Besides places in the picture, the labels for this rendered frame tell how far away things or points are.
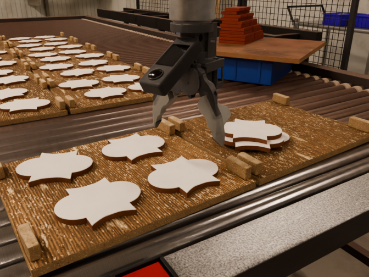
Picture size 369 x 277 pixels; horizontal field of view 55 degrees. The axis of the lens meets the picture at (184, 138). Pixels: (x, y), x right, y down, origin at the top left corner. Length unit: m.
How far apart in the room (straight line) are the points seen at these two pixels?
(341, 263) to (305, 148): 1.25
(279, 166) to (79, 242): 0.42
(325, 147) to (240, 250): 0.40
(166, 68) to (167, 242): 0.26
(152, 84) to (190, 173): 0.22
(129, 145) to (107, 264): 0.34
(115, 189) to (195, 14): 0.32
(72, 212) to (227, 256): 0.25
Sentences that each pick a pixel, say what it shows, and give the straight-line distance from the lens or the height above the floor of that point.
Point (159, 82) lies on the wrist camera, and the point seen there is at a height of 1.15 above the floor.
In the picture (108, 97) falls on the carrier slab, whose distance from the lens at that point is 1.20.
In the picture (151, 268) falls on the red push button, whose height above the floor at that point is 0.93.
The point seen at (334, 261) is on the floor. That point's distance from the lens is 2.05.
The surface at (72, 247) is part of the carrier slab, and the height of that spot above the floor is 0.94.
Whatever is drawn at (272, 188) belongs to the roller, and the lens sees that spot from 0.73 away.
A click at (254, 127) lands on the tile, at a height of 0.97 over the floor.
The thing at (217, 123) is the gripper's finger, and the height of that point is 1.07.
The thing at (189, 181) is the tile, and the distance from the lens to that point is 0.66.
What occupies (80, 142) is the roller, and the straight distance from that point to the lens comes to 0.93.
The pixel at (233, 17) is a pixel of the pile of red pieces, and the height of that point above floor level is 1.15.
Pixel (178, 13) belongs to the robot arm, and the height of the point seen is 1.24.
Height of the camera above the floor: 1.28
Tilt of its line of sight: 23 degrees down
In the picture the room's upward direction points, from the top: straight up
